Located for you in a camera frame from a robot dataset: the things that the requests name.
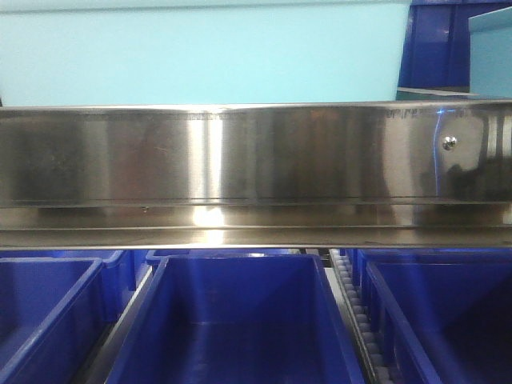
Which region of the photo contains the stainless steel shelf beam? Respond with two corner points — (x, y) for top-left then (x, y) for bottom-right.
(1, 99), (511, 250)

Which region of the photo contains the chrome shelf bolt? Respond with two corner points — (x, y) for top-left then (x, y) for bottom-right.
(442, 136), (458, 151)

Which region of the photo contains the blue bin rear right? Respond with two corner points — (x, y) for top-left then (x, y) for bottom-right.
(344, 248), (511, 287)

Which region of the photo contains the blue bin rear center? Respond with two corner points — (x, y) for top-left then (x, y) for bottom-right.
(145, 248), (302, 272)

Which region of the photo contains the blue bin front center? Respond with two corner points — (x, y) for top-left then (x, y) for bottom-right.
(107, 254), (364, 383)

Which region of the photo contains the blue bin rear left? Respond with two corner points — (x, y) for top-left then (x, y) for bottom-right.
(55, 250), (136, 322)

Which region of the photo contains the white roller track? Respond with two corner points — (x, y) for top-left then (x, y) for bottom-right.
(329, 249), (393, 384)

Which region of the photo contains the dark blue upper bin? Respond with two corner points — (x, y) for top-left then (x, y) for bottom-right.
(398, 1), (511, 89)

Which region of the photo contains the blue bin front right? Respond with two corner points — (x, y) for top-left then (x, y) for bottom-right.
(366, 262), (511, 383)

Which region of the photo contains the blue bin front left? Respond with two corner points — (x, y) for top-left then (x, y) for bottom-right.
(1, 258), (106, 383)

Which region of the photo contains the light blue plastic bin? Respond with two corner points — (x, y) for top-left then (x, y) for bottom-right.
(1, 1), (410, 106)

